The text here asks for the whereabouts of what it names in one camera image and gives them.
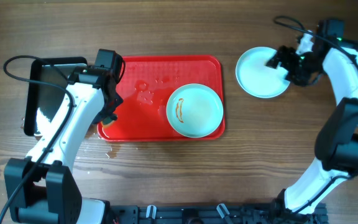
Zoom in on green orange sponge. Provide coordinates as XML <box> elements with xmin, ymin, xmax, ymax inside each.
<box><xmin>101</xmin><ymin>115</ymin><xmax>117</xmax><ymax>127</ymax></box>

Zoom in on white plate top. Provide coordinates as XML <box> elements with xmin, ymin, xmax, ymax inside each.
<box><xmin>235</xmin><ymin>47</ymin><xmax>290</xmax><ymax>98</ymax></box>

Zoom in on white plate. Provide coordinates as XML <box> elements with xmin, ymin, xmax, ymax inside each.
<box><xmin>235</xmin><ymin>47</ymin><xmax>290</xmax><ymax>98</ymax></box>
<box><xmin>166</xmin><ymin>83</ymin><xmax>224</xmax><ymax>138</ymax></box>

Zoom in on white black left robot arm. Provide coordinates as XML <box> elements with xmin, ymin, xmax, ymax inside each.
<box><xmin>0</xmin><ymin>63</ymin><xmax>126</xmax><ymax>223</ymax></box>

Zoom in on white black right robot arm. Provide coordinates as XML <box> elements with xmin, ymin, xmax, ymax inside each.
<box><xmin>266</xmin><ymin>30</ymin><xmax>358</xmax><ymax>223</ymax></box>

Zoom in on red plastic tray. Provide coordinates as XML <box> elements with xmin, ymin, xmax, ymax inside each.
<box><xmin>97</xmin><ymin>55</ymin><xmax>223</xmax><ymax>142</ymax></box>

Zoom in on black water tray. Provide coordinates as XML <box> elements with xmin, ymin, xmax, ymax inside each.
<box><xmin>24</xmin><ymin>57</ymin><xmax>87</xmax><ymax>137</ymax></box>

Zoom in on black mounting rail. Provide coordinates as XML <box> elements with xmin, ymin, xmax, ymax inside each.
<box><xmin>52</xmin><ymin>202</ymin><xmax>328</xmax><ymax>224</ymax></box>

